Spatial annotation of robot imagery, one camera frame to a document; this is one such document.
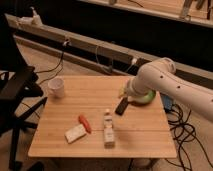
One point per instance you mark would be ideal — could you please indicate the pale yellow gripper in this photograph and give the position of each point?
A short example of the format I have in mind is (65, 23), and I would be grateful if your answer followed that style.
(122, 92)

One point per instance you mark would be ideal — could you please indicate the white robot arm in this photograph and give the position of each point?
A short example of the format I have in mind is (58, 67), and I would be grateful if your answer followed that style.
(159, 75)

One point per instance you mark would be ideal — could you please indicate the white spray bottle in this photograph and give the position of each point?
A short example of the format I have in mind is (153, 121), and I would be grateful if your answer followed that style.
(36, 17)

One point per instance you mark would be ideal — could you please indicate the green frying pan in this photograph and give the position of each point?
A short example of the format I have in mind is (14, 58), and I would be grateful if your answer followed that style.
(135, 100)

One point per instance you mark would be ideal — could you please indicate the blue power box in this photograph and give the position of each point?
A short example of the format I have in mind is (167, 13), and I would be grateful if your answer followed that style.
(167, 102)

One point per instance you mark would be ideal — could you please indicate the orange carrot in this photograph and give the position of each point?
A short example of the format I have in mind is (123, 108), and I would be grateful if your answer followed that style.
(85, 123)

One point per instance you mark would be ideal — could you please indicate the white sponge block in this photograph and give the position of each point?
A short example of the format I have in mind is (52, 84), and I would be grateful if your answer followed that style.
(75, 133)

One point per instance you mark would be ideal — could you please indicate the white mug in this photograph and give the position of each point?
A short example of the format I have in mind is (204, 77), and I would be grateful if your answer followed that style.
(56, 87)

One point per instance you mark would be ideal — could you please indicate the black office chair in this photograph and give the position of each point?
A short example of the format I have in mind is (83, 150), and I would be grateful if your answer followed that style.
(17, 81)

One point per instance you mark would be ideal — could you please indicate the grey metal rail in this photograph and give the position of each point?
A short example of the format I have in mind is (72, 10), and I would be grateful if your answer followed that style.
(26, 24)

